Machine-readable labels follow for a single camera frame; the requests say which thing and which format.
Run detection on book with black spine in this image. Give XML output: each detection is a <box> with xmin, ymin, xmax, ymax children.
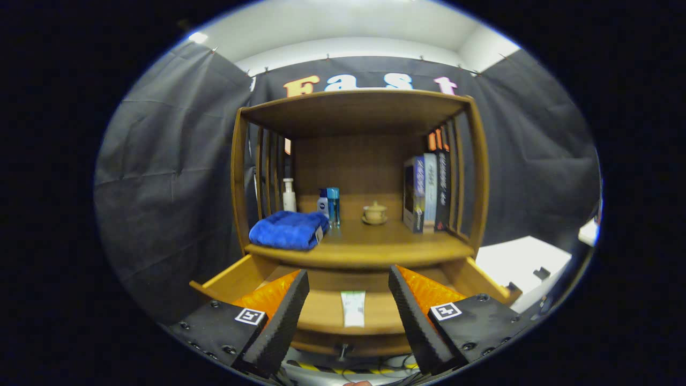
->
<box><xmin>434</xmin><ymin>149</ymin><xmax>452</xmax><ymax>232</ymax></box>

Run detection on white tube with green end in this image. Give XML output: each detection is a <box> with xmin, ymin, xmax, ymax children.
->
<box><xmin>341</xmin><ymin>291</ymin><xmax>366</xmax><ymax>328</ymax></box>

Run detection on wooden countertop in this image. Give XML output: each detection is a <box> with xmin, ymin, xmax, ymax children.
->
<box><xmin>245</xmin><ymin>217</ymin><xmax>476</xmax><ymax>270</ymax></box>

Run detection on beige lidded tea cup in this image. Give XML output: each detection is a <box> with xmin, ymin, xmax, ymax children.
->
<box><xmin>362</xmin><ymin>201</ymin><xmax>388</xmax><ymax>225</ymax></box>

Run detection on white box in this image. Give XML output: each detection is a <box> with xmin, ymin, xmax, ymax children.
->
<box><xmin>476</xmin><ymin>235</ymin><xmax>573</xmax><ymax>314</ymax></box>

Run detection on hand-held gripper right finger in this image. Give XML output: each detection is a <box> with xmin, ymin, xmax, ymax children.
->
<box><xmin>389</xmin><ymin>264</ymin><xmax>536</xmax><ymax>375</ymax></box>

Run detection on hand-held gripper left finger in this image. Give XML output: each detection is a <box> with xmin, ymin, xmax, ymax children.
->
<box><xmin>169</xmin><ymin>269</ymin><xmax>310</xmax><ymax>376</ymax></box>

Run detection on yellow and black floor tape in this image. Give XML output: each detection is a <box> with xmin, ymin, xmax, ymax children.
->
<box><xmin>289</xmin><ymin>362</ymin><xmax>419</xmax><ymax>376</ymax></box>

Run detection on book with blue spine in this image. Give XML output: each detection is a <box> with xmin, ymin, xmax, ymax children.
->
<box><xmin>403</xmin><ymin>155</ymin><xmax>426</xmax><ymax>233</ymax></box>

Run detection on white pump bottle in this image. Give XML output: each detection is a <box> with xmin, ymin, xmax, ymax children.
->
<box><xmin>282</xmin><ymin>177</ymin><xmax>297</xmax><ymax>213</ymax></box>

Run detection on brown wooden cabinet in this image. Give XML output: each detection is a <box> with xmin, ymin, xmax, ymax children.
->
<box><xmin>230</xmin><ymin>88</ymin><xmax>491</xmax><ymax>271</ymax></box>

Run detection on clear blue bottle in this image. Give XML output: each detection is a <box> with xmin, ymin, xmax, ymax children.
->
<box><xmin>326</xmin><ymin>187</ymin><xmax>341</xmax><ymax>228</ymax></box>

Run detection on black backdrop cloth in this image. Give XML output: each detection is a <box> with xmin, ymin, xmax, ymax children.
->
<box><xmin>94</xmin><ymin>42</ymin><xmax>601</xmax><ymax>322</ymax></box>

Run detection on book with pale spine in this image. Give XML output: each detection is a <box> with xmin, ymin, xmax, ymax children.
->
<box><xmin>422</xmin><ymin>153</ymin><xmax>438</xmax><ymax>234</ymax></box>

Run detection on folded blue towel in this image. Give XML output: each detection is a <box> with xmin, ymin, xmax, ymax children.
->
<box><xmin>249</xmin><ymin>210</ymin><xmax>330</xmax><ymax>251</ymax></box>

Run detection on white side shelf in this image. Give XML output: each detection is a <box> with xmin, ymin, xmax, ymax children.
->
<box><xmin>578</xmin><ymin>217</ymin><xmax>600</xmax><ymax>247</ymax></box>

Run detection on black floor cables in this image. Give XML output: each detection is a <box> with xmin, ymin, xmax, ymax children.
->
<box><xmin>284</xmin><ymin>354</ymin><xmax>424</xmax><ymax>384</ymax></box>

